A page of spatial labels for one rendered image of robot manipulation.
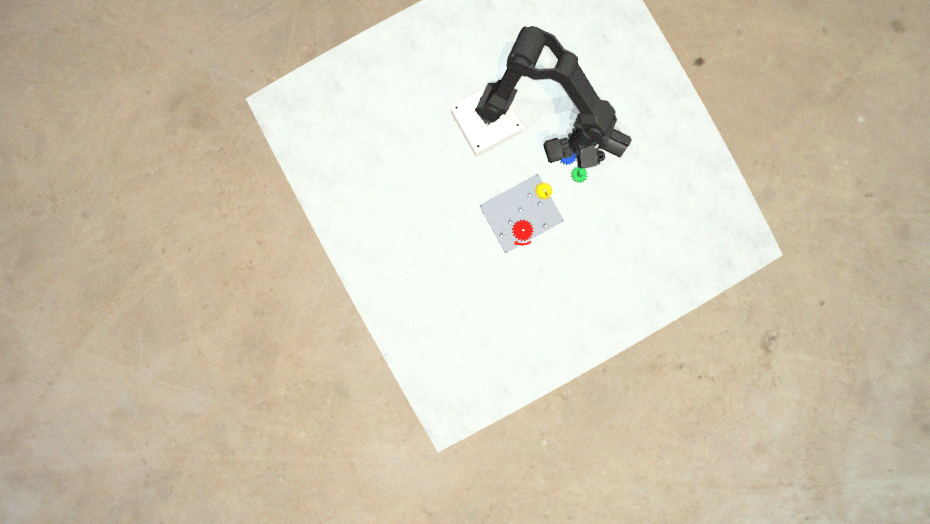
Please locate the yellow gear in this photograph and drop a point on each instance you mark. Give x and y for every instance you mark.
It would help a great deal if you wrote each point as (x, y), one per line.
(540, 190)

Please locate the green gear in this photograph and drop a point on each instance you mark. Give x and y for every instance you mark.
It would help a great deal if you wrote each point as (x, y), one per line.
(579, 174)

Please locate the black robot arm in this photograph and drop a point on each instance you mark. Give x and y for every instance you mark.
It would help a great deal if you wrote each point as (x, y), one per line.
(597, 118)

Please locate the red gear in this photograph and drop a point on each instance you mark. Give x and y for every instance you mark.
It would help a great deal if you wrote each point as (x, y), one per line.
(518, 230)

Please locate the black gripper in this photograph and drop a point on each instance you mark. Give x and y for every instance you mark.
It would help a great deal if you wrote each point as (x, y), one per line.
(556, 149)

